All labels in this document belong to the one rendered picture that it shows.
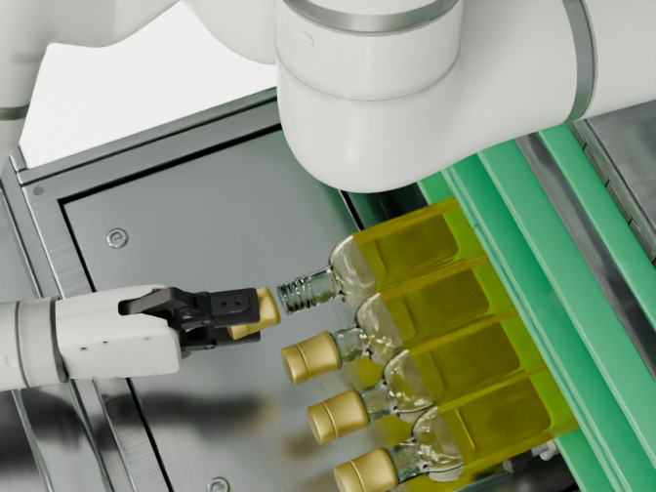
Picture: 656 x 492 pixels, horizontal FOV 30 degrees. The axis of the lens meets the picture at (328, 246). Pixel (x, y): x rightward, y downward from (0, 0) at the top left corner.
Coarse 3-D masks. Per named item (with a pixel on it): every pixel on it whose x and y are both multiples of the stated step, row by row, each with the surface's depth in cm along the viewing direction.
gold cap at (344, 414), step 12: (336, 396) 104; (348, 396) 103; (312, 408) 103; (324, 408) 103; (336, 408) 103; (348, 408) 103; (360, 408) 103; (312, 420) 103; (324, 420) 102; (336, 420) 102; (348, 420) 103; (360, 420) 103; (324, 432) 102; (336, 432) 103; (348, 432) 103
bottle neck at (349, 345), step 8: (344, 328) 107; (352, 328) 106; (336, 336) 106; (344, 336) 106; (352, 336) 106; (360, 336) 106; (336, 344) 105; (344, 344) 106; (352, 344) 106; (360, 344) 106; (344, 352) 106; (352, 352) 106; (360, 352) 106; (344, 360) 106
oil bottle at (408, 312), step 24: (456, 264) 108; (480, 264) 108; (408, 288) 107; (432, 288) 107; (456, 288) 107; (480, 288) 107; (504, 288) 107; (360, 312) 106; (384, 312) 106; (408, 312) 106; (432, 312) 106; (456, 312) 106; (480, 312) 106; (384, 336) 105; (408, 336) 105; (432, 336) 106; (384, 360) 107
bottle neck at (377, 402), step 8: (376, 384) 105; (360, 392) 104; (368, 392) 104; (376, 392) 104; (384, 392) 104; (368, 400) 103; (376, 400) 103; (384, 400) 104; (368, 408) 103; (376, 408) 103; (384, 408) 104; (392, 408) 104; (368, 416) 103; (376, 416) 104; (384, 416) 105
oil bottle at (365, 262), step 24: (408, 216) 109; (432, 216) 110; (456, 216) 110; (360, 240) 108; (384, 240) 108; (408, 240) 108; (432, 240) 108; (456, 240) 109; (336, 264) 108; (360, 264) 107; (384, 264) 107; (408, 264) 107; (432, 264) 108; (360, 288) 107; (384, 288) 108
